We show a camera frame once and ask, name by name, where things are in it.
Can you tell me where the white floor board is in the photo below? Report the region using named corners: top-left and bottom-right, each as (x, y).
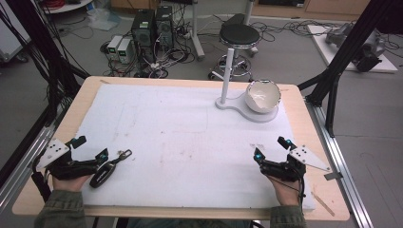
top-left (306, 24), bottom-right (399, 74)

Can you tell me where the black computer tower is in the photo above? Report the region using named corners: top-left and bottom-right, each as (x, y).
top-left (130, 9), bottom-right (157, 64)
top-left (154, 5), bottom-right (175, 49)

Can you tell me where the grey tape piece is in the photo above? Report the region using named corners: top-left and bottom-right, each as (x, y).
top-left (323, 171), bottom-right (344, 181)

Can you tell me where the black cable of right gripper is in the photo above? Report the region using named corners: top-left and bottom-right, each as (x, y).
top-left (269, 175), bottom-right (308, 208)

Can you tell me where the aluminium rail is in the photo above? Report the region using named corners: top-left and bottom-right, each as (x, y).
top-left (304, 100), bottom-right (375, 228)
top-left (0, 104), bottom-right (69, 210)

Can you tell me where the wooden table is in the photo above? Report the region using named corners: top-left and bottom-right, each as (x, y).
top-left (11, 75), bottom-right (351, 222)

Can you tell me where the white eggshell-shaped bowl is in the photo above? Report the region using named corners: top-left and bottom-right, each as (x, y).
top-left (244, 78), bottom-right (282, 115)

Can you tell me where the person's left hand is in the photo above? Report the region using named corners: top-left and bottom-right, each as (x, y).
top-left (51, 173), bottom-right (92, 193)

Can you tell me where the wooden stick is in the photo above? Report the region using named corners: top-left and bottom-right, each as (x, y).
top-left (310, 191), bottom-right (336, 218)

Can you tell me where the person's right hand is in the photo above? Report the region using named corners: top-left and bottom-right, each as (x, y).
top-left (266, 174), bottom-right (302, 207)

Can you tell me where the tangle of floor cables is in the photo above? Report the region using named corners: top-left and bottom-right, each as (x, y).
top-left (99, 12), bottom-right (203, 80)

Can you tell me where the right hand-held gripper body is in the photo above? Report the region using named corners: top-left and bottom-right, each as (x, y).
top-left (259, 144), bottom-right (332, 183)

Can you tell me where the black round stool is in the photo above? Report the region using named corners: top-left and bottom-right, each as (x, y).
top-left (207, 23), bottom-right (261, 82)

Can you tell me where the grey machine on board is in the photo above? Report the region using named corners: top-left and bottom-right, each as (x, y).
top-left (324, 22), bottom-right (387, 73)

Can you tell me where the clear plastic bag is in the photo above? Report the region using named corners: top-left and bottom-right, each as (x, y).
top-left (86, 7), bottom-right (123, 32)

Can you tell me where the white power supply unit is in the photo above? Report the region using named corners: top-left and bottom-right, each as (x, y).
top-left (106, 34), bottom-right (124, 61)
top-left (116, 37), bottom-right (133, 65)

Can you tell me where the black metal frame strut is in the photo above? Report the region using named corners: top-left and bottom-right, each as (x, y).
top-left (4, 0), bottom-right (91, 127)
top-left (297, 0), bottom-right (403, 138)

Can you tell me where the black car key with ring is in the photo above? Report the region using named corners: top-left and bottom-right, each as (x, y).
top-left (88, 148), bottom-right (133, 189)

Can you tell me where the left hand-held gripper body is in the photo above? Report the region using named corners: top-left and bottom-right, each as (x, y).
top-left (33, 137), bottom-right (100, 181)

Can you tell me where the white stand with post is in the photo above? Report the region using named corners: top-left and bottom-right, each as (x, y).
top-left (215, 47), bottom-right (280, 124)

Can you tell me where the white foam mat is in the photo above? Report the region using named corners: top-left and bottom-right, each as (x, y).
top-left (73, 83), bottom-right (317, 213)

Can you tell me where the grey metal stand leg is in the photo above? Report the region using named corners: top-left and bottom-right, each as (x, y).
top-left (189, 0), bottom-right (206, 62)

